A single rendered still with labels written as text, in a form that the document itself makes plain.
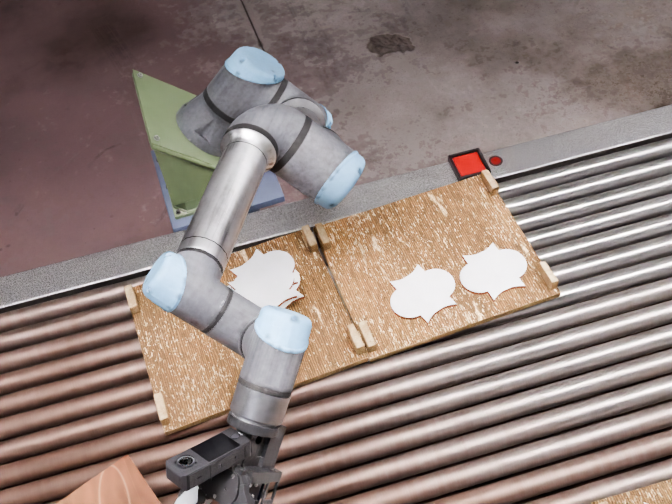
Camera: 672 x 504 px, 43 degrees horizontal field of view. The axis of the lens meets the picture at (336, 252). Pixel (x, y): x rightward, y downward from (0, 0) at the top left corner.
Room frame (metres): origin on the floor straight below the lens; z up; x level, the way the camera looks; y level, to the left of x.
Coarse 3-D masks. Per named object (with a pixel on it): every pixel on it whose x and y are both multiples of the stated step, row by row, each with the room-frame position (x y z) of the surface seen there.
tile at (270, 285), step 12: (276, 264) 1.02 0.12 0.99; (252, 276) 1.00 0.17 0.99; (264, 276) 1.00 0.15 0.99; (276, 276) 0.99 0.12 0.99; (288, 276) 0.99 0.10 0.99; (240, 288) 0.97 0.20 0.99; (252, 288) 0.97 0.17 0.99; (264, 288) 0.97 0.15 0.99; (276, 288) 0.96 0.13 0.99; (288, 288) 0.96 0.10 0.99; (252, 300) 0.94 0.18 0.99; (264, 300) 0.94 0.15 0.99; (276, 300) 0.94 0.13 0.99
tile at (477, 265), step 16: (464, 256) 1.02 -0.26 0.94; (480, 256) 1.01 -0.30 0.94; (496, 256) 1.01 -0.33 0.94; (512, 256) 1.00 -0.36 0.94; (464, 272) 0.98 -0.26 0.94; (480, 272) 0.97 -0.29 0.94; (496, 272) 0.97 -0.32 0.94; (512, 272) 0.97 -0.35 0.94; (464, 288) 0.94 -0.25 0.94; (480, 288) 0.94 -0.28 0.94; (496, 288) 0.93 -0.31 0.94; (512, 288) 0.93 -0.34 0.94
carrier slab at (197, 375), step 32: (320, 256) 1.07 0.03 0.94; (320, 288) 0.99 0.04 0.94; (160, 320) 0.95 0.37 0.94; (320, 320) 0.91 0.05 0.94; (160, 352) 0.88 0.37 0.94; (192, 352) 0.87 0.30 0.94; (224, 352) 0.86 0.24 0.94; (320, 352) 0.84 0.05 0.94; (352, 352) 0.83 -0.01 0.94; (160, 384) 0.81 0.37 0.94; (192, 384) 0.80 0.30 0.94; (224, 384) 0.79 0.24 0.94; (192, 416) 0.73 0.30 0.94
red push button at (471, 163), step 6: (462, 156) 1.31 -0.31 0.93; (468, 156) 1.31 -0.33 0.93; (474, 156) 1.31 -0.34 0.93; (456, 162) 1.29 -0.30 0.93; (462, 162) 1.29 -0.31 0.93; (468, 162) 1.29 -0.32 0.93; (474, 162) 1.29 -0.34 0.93; (480, 162) 1.29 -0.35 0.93; (462, 168) 1.27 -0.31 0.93; (468, 168) 1.27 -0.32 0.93; (474, 168) 1.27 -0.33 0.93; (480, 168) 1.27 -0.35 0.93; (462, 174) 1.26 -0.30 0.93; (468, 174) 1.25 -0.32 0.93
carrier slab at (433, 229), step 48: (432, 192) 1.21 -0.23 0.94; (480, 192) 1.19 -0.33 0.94; (336, 240) 1.11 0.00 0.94; (384, 240) 1.09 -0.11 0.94; (432, 240) 1.08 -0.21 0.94; (480, 240) 1.06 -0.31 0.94; (384, 288) 0.97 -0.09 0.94; (528, 288) 0.93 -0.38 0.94; (384, 336) 0.86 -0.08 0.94; (432, 336) 0.84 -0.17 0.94
